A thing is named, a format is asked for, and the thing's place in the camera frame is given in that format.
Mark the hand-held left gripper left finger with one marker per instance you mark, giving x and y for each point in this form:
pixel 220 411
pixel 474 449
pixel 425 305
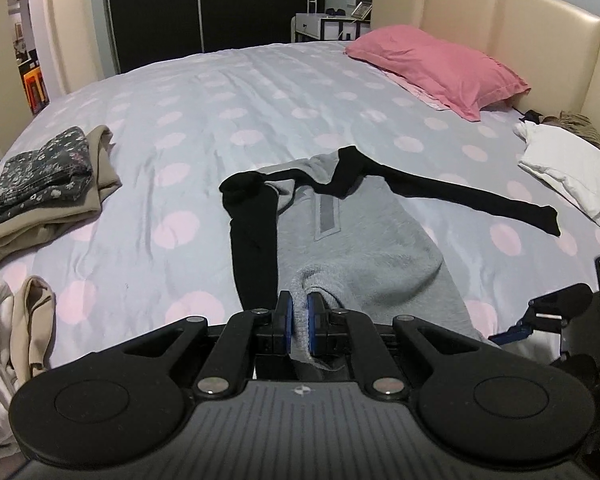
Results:
pixel 286 320

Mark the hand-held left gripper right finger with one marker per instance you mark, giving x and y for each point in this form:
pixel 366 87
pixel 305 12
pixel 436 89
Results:
pixel 314 325

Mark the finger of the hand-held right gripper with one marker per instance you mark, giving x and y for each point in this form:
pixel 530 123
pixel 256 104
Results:
pixel 514 332

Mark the grey shirt with black sleeves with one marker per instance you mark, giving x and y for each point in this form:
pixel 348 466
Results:
pixel 360 240

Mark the white folded cloth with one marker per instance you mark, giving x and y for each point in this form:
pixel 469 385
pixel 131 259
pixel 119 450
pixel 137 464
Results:
pixel 575 175

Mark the brown striped garment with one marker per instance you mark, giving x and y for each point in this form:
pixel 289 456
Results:
pixel 585 127

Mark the dark cloth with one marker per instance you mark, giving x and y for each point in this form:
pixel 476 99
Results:
pixel 532 115

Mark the bed with pink dotted sheet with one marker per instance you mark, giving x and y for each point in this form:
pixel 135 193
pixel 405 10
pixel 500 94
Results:
pixel 205 110

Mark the beige folded garment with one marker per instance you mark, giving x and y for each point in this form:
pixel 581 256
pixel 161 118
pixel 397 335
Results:
pixel 105 160

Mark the small beige garment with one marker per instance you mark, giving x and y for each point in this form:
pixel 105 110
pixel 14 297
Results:
pixel 32 320

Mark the light pink pillow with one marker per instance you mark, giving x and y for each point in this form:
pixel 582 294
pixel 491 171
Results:
pixel 420 92

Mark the dark floral folded garment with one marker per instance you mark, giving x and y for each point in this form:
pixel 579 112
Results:
pixel 45 170

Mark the white nightstand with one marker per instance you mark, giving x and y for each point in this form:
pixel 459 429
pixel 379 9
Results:
pixel 320 27

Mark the beige padded headboard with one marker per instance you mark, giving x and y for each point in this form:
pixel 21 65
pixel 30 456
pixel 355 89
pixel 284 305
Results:
pixel 505 20

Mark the black sliding wardrobe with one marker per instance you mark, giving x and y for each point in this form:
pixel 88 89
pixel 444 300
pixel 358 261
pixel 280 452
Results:
pixel 180 10

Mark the orange stool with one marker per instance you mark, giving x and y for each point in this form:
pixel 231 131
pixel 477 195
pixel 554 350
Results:
pixel 35 90

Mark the small picture frame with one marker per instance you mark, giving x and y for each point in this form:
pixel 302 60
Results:
pixel 361 10

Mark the beige door frame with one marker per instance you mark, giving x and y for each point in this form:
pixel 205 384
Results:
pixel 70 25

